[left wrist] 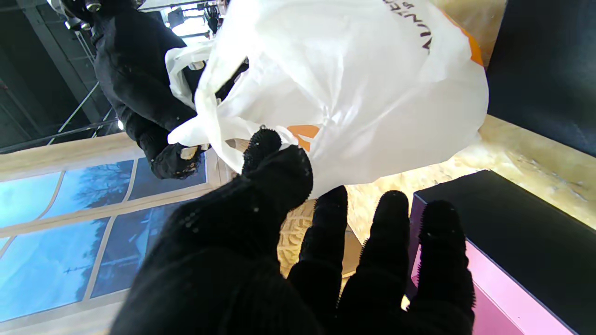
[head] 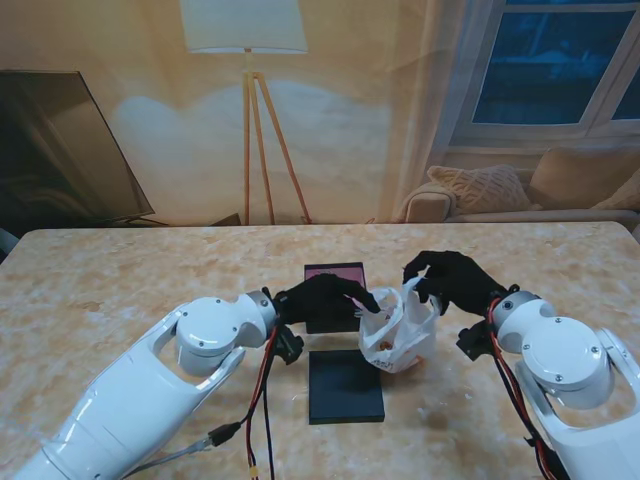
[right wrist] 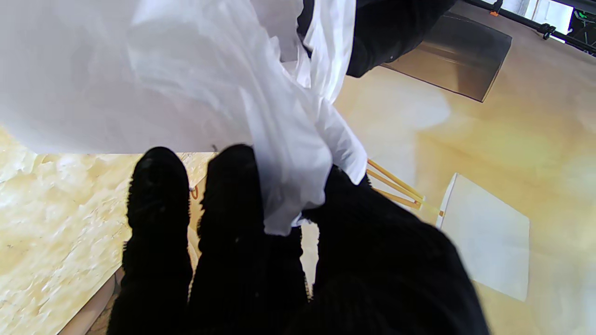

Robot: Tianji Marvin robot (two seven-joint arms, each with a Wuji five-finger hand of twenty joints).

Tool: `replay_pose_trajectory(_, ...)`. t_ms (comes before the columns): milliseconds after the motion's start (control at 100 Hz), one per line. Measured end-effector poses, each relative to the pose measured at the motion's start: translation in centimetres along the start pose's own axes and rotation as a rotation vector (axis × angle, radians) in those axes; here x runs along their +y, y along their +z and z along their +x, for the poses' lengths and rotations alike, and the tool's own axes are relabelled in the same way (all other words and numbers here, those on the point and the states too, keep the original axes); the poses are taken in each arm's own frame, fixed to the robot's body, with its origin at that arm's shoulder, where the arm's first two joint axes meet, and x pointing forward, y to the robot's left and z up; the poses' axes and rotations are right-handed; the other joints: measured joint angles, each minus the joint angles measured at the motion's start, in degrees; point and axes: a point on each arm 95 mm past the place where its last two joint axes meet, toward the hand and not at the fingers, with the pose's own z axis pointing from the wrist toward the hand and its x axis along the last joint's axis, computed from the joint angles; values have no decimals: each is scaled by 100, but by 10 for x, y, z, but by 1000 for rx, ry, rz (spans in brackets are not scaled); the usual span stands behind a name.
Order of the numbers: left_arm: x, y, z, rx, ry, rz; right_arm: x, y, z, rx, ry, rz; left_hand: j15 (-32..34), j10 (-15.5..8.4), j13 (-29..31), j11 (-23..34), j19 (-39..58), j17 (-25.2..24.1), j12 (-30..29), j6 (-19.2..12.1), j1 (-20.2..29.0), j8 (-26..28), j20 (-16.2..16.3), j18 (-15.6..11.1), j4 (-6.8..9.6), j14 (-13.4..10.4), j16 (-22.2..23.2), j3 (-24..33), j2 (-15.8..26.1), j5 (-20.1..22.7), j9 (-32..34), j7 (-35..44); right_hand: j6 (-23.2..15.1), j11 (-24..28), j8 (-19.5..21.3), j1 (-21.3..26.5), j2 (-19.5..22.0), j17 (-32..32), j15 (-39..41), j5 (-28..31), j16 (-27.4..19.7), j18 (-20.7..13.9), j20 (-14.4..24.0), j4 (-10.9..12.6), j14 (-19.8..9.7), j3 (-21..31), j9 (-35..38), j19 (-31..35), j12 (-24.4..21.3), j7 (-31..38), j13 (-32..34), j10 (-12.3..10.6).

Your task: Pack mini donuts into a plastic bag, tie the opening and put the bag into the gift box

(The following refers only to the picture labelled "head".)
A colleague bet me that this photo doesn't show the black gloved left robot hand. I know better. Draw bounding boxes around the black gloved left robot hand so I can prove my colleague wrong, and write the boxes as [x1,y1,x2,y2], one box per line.
[273,274,381,326]

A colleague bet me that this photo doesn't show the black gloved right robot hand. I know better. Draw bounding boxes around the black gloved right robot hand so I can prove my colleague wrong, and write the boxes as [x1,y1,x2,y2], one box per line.
[402,249,509,317]

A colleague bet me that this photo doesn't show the white plastic bag orange print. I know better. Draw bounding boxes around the white plastic bag orange print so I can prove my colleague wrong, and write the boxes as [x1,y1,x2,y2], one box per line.
[355,277,442,374]

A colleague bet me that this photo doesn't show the black gift box pink inside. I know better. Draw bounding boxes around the black gift box pink inside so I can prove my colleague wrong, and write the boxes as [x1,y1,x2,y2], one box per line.
[303,261,370,335]

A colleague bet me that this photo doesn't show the black flat box lid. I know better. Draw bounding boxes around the black flat box lid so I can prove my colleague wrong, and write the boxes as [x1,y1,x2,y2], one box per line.
[307,348,387,426]

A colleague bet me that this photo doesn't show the knitted beige cushion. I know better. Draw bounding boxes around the knitted beige cushion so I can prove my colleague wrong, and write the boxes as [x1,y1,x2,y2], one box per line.
[427,164,534,214]

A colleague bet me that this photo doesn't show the beige sofa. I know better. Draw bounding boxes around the beige sofa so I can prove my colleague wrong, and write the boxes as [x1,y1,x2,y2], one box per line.
[399,147,640,224]

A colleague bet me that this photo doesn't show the white framed window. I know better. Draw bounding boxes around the white framed window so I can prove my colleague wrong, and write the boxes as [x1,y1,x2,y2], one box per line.
[447,0,640,151]

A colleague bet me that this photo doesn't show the tripod floor lamp white shade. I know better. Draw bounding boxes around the tripod floor lamp white shade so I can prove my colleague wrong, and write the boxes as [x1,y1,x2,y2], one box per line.
[178,0,314,225]

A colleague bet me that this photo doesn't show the dark flat television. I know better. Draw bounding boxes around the dark flat television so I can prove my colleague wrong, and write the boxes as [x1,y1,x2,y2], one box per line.
[0,70,169,229]

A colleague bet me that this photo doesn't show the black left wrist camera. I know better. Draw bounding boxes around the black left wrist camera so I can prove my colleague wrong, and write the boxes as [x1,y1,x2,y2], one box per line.
[272,324,306,365]

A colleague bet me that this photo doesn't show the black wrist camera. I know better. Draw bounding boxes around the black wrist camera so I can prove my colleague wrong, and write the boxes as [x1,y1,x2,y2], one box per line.
[272,324,306,365]
[455,322,494,361]

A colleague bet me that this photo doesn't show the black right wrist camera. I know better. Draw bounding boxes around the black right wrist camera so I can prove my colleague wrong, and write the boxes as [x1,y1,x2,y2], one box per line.
[455,322,494,361]

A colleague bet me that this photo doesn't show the red black left arm cable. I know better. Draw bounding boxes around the red black left arm cable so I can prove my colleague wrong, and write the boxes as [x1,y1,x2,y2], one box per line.
[242,324,281,480]

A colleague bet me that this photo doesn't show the red black arm cable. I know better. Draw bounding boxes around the red black arm cable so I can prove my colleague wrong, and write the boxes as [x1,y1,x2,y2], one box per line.
[487,297,566,480]
[242,324,281,480]

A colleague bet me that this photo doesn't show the red black right arm cable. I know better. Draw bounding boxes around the red black right arm cable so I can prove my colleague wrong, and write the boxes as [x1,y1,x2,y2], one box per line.
[487,297,566,480]

